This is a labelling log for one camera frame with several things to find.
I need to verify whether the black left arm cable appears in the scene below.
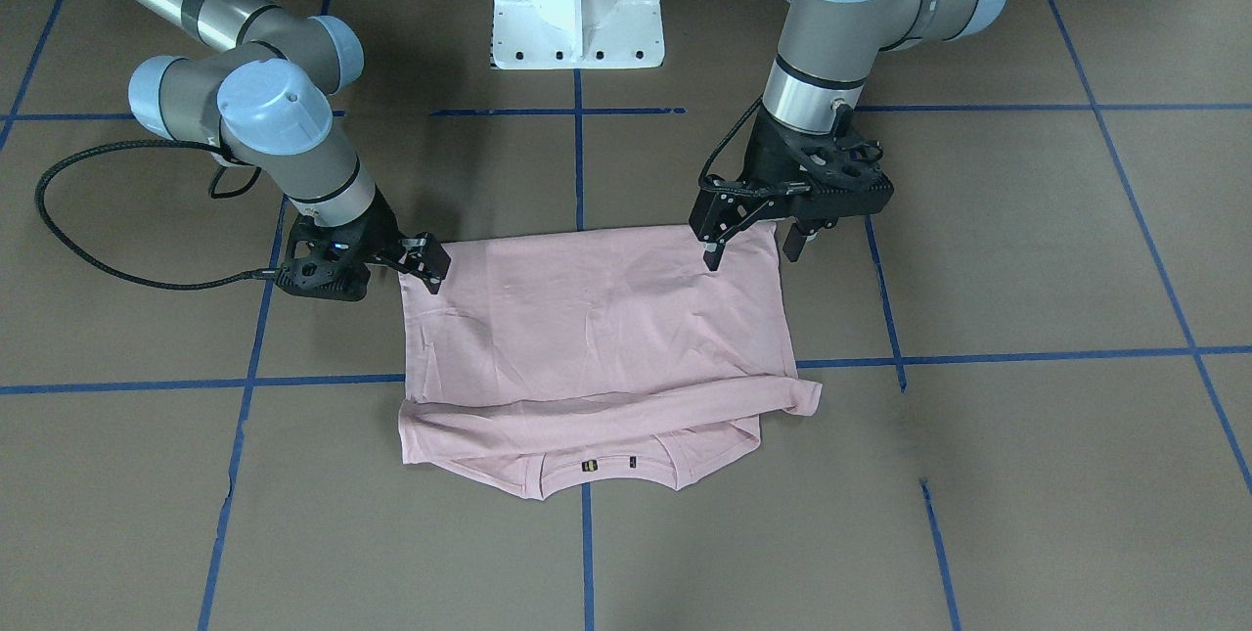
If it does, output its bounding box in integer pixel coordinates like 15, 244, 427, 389
696, 98, 766, 192

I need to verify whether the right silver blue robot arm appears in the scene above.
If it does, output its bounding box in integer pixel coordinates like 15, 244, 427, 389
35, 0, 451, 300

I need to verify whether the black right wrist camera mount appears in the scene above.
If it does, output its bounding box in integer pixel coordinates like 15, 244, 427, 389
273, 217, 371, 302

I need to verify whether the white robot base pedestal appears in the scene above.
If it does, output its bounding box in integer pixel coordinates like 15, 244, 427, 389
490, 0, 666, 70

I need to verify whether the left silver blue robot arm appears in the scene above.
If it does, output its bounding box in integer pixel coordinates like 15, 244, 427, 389
690, 0, 1007, 270

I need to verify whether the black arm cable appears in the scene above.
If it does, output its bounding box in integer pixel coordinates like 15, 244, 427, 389
696, 98, 766, 192
35, 140, 294, 292

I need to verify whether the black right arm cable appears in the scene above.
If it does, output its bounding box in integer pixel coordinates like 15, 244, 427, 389
35, 140, 294, 292

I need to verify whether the pink Snoopy t-shirt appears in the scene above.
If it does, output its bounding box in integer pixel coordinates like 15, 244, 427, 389
397, 222, 823, 500

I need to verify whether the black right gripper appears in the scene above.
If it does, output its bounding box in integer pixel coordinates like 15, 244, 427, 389
288, 192, 451, 295

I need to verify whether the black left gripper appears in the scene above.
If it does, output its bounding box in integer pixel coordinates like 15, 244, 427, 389
689, 106, 895, 270

